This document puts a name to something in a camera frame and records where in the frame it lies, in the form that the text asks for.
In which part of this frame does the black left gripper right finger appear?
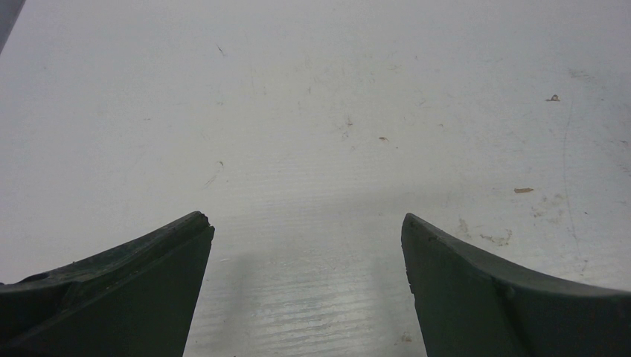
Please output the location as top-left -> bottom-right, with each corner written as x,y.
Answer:
401,213 -> 630,356

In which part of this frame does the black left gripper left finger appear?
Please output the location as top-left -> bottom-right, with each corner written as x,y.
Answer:
1,211 -> 214,356

